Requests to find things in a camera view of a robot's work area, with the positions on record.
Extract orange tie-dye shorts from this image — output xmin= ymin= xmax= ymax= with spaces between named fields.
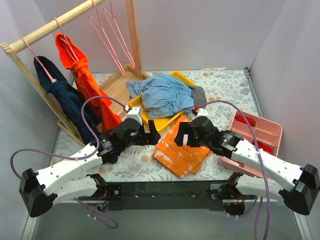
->
xmin=152 ymin=115 xmax=212 ymax=178

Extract purple cable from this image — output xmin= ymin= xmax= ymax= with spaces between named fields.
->
xmin=9 ymin=95 xmax=126 ymax=180
xmin=199 ymin=100 xmax=272 ymax=240

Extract pink hanger with navy garment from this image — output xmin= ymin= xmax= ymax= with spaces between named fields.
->
xmin=20 ymin=36 xmax=57 ymax=83

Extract bright orange garment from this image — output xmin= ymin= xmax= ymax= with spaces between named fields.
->
xmin=55 ymin=33 xmax=122 ymax=131

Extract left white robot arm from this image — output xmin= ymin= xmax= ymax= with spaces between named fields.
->
xmin=19 ymin=118 xmax=161 ymax=218

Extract red cloth in organizer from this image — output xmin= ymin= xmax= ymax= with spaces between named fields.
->
xmin=235 ymin=115 xmax=255 ymax=127

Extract navy blue garment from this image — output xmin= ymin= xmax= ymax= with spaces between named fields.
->
xmin=34 ymin=56 xmax=101 ymax=144

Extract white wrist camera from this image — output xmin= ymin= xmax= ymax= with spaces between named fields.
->
xmin=123 ymin=106 xmax=143 ymax=126
xmin=191 ymin=105 xmax=209 ymax=118

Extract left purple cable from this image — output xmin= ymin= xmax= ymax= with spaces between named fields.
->
xmin=9 ymin=95 xmax=126 ymax=180

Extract yellow plastic tray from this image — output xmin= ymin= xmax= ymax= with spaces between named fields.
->
xmin=129 ymin=71 xmax=196 ymax=132

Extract empty pink hanger left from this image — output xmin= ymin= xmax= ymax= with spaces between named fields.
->
xmin=87 ymin=0 xmax=126 ymax=77

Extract wooden clothes rack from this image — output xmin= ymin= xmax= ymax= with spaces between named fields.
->
xmin=0 ymin=0 xmax=151 ymax=148

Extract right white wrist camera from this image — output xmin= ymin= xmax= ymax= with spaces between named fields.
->
xmin=191 ymin=105 xmax=209 ymax=118

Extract light blue shorts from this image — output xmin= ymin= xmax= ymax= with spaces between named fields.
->
xmin=125 ymin=74 xmax=195 ymax=119

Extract pink compartment organizer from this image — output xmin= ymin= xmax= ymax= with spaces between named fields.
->
xmin=218 ymin=111 xmax=283 ymax=178

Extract empty pink hanger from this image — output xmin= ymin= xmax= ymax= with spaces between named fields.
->
xmin=87 ymin=0 xmax=126 ymax=77
xmin=103 ymin=0 xmax=136 ymax=67

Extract grey shorts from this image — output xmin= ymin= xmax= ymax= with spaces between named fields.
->
xmin=189 ymin=86 xmax=207 ymax=107

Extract pink hanger with orange garment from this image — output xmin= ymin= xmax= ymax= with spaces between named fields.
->
xmin=54 ymin=17 xmax=79 ymax=61

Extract empty pink hanger right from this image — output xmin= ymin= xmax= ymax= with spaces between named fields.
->
xmin=103 ymin=0 xmax=136 ymax=67

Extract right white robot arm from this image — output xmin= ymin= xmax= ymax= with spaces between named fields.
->
xmin=174 ymin=116 xmax=320 ymax=216

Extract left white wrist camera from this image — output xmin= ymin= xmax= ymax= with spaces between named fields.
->
xmin=123 ymin=106 xmax=143 ymax=126

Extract red cloth right compartment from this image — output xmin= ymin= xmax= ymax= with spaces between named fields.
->
xmin=257 ymin=141 xmax=273 ymax=155

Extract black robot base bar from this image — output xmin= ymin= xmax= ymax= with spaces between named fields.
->
xmin=79 ymin=180 xmax=255 ymax=216

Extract floral patterned table mat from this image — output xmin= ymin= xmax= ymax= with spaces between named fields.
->
xmin=49 ymin=69 xmax=263 ymax=182

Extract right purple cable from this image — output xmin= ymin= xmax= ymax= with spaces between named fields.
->
xmin=199 ymin=100 xmax=272 ymax=240

